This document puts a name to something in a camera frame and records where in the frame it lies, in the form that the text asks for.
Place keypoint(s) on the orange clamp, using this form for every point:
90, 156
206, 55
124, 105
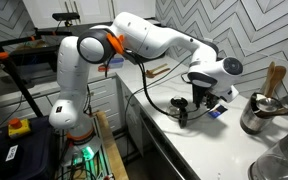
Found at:
2, 55

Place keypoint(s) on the black controller case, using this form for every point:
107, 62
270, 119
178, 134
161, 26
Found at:
34, 156

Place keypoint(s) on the blue lidded container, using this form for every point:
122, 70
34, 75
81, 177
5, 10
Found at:
117, 63

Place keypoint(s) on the metal robot cart frame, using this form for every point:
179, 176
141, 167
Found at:
97, 126

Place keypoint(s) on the black camera stand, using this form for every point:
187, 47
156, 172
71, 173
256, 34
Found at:
14, 71

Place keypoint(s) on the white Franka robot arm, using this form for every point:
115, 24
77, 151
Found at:
140, 36

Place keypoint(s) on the dark wooden spoon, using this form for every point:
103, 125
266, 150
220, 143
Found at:
160, 67

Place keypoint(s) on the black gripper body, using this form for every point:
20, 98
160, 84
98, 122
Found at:
199, 90

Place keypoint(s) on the metal ladle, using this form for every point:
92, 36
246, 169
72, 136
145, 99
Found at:
267, 104

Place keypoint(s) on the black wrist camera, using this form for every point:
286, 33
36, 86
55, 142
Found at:
212, 100

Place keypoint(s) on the dishwasher front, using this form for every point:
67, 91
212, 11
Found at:
157, 156

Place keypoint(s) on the small orange object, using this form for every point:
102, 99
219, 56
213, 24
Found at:
101, 68

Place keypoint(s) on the wooden cart top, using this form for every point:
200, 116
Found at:
114, 156

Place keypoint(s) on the blue snack packet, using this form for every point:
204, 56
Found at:
217, 111

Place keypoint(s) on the steel utensil holder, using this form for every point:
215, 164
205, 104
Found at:
252, 121

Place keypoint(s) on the black stereo camera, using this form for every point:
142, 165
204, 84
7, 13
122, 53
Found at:
65, 16

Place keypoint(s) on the yellow emergency stop box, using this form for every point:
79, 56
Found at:
19, 130

